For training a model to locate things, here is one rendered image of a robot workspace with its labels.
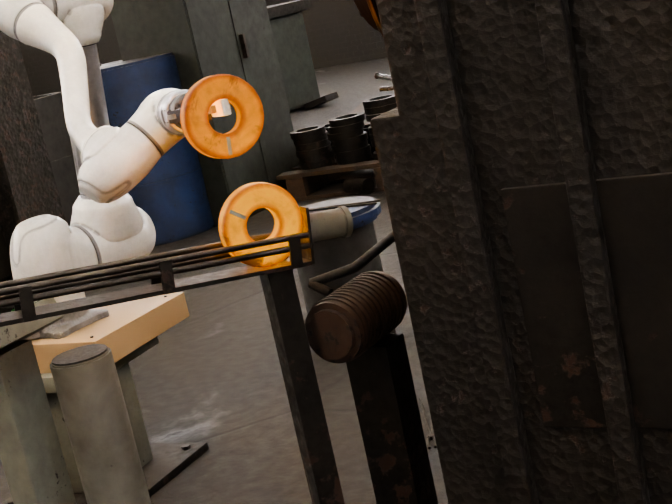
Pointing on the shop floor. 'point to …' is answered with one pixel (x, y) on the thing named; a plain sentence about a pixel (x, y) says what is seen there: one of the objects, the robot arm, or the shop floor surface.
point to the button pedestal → (29, 421)
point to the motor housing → (377, 382)
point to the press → (295, 55)
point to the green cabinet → (224, 180)
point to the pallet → (336, 152)
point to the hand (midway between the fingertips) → (219, 107)
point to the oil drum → (144, 75)
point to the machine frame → (537, 240)
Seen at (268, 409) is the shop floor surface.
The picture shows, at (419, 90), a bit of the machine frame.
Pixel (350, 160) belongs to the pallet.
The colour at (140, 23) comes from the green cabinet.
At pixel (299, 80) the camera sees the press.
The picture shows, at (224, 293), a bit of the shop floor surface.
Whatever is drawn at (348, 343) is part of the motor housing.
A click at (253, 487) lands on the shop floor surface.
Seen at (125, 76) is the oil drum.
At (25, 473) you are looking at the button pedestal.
